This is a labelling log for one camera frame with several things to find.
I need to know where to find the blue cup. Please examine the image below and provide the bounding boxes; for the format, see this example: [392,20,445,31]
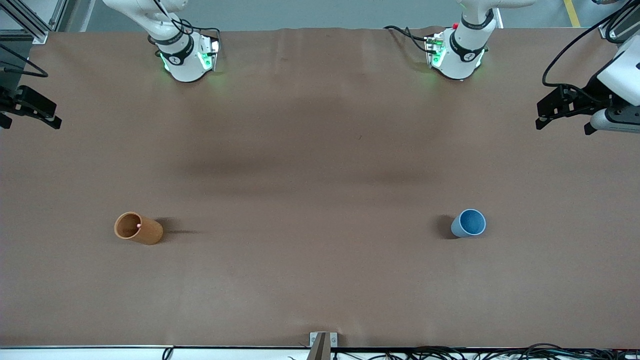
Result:
[450,208,487,239]

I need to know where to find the orange cylindrical cup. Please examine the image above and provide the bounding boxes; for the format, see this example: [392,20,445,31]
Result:
[114,211,164,246]

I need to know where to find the brown table mat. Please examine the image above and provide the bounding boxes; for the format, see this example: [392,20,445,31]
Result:
[0,26,640,349]

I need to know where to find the black base cable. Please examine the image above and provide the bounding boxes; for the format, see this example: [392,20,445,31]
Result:
[383,25,432,54]
[147,17,222,57]

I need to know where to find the white table edge rail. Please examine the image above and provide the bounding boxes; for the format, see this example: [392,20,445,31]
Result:
[0,345,640,360]

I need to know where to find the black cable bundle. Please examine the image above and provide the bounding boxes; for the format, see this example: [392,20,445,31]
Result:
[332,343,640,360]

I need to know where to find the silver bracket with post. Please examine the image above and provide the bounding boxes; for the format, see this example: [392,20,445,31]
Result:
[307,331,339,360]

